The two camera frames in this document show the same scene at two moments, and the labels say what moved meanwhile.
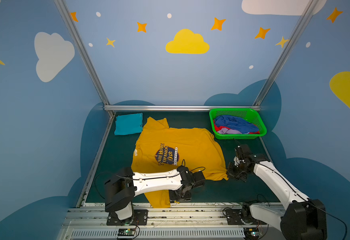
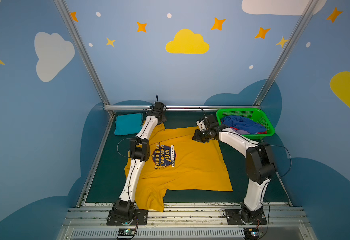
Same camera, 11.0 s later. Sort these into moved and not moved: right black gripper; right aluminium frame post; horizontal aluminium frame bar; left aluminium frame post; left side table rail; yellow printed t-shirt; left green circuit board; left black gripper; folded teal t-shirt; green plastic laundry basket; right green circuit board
Moved: yellow printed t-shirt; green plastic laundry basket; left black gripper; right black gripper
Not moved: horizontal aluminium frame bar; left green circuit board; left side table rail; right green circuit board; right aluminium frame post; folded teal t-shirt; left aluminium frame post
